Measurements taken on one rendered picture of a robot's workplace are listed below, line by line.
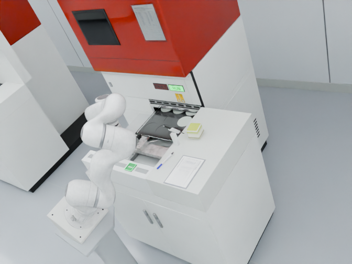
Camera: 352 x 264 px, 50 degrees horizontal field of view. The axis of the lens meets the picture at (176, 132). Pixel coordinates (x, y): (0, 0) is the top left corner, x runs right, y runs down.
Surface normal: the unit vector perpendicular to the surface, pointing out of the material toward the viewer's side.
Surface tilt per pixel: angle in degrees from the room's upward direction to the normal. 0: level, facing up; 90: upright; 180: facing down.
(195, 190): 0
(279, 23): 90
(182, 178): 0
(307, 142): 0
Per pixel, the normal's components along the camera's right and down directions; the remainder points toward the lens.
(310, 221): -0.32, -0.73
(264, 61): -0.53, 0.66
